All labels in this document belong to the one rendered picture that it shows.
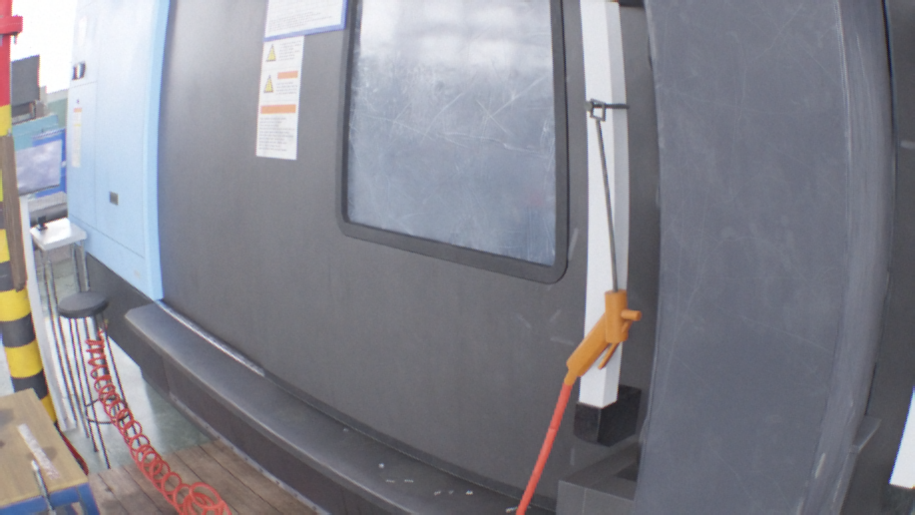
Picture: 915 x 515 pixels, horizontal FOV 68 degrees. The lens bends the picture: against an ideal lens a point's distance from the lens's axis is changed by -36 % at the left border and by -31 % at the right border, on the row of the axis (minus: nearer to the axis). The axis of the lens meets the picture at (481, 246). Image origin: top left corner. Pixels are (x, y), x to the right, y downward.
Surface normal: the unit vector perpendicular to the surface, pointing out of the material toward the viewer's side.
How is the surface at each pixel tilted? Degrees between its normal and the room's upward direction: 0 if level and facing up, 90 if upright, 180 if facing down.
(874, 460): 87
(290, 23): 87
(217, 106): 87
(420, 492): 0
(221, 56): 87
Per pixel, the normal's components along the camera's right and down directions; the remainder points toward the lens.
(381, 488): -0.40, -0.73
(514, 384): -0.72, 0.15
